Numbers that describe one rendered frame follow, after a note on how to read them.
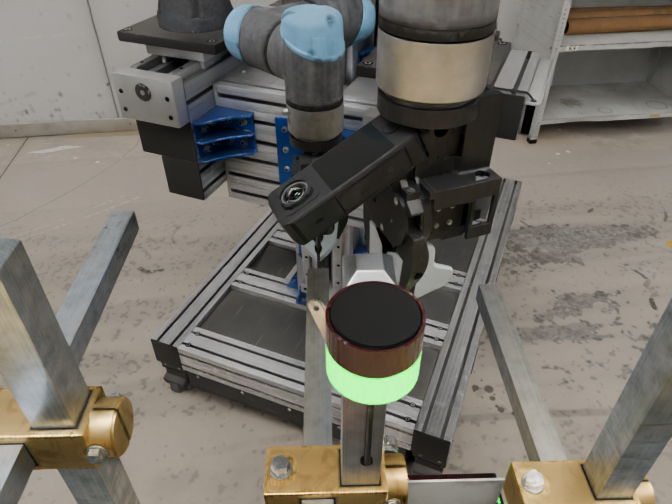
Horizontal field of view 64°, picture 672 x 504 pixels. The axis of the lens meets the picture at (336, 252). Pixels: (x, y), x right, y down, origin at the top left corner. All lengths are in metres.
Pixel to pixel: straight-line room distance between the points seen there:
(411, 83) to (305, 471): 0.37
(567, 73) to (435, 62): 3.25
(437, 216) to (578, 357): 1.55
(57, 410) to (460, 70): 0.39
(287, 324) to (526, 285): 0.97
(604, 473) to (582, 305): 1.56
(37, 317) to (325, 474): 0.29
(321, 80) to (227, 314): 1.08
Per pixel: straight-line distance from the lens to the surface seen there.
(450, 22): 0.35
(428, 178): 0.41
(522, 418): 0.69
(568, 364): 1.91
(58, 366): 0.47
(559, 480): 0.63
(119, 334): 1.99
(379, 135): 0.39
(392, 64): 0.36
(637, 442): 0.56
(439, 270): 0.47
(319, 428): 0.59
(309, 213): 0.37
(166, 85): 1.05
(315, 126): 0.70
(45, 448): 0.52
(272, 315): 1.63
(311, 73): 0.68
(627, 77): 3.82
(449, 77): 0.36
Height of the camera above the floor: 1.35
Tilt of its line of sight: 38 degrees down
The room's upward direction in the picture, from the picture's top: straight up
